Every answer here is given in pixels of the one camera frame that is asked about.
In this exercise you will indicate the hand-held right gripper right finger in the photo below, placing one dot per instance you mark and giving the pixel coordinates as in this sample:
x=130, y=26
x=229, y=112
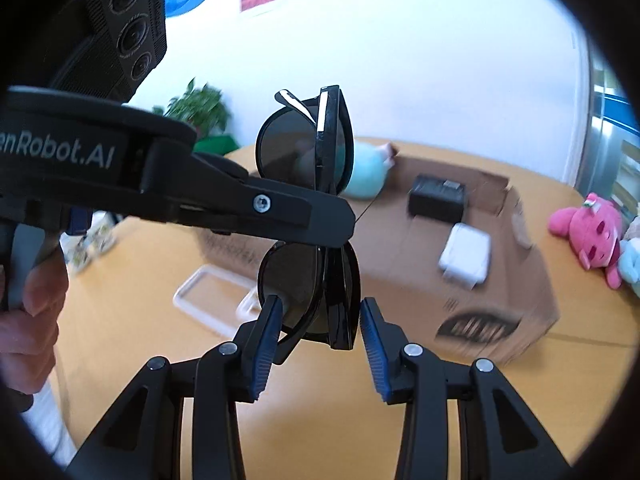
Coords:
x=374, y=345

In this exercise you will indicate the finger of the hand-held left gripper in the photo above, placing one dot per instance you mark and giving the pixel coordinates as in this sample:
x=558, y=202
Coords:
x=290, y=215

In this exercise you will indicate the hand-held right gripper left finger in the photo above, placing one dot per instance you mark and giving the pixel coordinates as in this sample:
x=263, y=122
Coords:
x=265, y=340

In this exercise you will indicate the black sunglasses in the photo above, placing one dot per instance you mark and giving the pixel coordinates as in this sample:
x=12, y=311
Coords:
x=290, y=155

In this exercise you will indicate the large cardboard box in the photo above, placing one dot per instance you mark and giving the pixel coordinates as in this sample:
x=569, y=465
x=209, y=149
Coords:
x=400, y=270

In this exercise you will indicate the person's left forearm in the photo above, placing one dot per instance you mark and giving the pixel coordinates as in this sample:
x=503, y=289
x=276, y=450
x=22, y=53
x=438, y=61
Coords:
x=47, y=425

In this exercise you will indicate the person's left hand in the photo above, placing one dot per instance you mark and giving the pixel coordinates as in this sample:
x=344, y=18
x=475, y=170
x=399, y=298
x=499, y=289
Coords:
x=35, y=325

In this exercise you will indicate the teal and pink plush toy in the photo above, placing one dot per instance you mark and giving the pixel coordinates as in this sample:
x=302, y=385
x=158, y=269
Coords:
x=365, y=175

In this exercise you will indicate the clear plastic tray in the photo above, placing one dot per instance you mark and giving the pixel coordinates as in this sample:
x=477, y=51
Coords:
x=182, y=301

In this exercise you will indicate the wooden desk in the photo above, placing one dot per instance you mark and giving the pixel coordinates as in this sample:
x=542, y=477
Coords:
x=320, y=430

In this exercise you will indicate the leaf-print bag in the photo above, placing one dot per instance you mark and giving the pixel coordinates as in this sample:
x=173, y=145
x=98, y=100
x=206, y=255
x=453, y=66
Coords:
x=92, y=245

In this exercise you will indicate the large potted green plant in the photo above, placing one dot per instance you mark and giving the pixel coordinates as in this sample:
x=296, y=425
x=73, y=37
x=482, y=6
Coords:
x=200, y=105

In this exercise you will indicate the white rectangular box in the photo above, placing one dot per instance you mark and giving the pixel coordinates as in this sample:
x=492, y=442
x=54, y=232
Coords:
x=465, y=255

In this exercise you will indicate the black rectangular box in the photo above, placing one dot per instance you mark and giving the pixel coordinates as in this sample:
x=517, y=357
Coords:
x=435, y=200

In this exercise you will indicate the light blue plush toy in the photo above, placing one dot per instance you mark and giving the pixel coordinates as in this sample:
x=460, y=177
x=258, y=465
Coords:
x=631, y=262

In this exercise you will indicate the metal window frame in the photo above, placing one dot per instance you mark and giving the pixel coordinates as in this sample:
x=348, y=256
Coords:
x=605, y=135

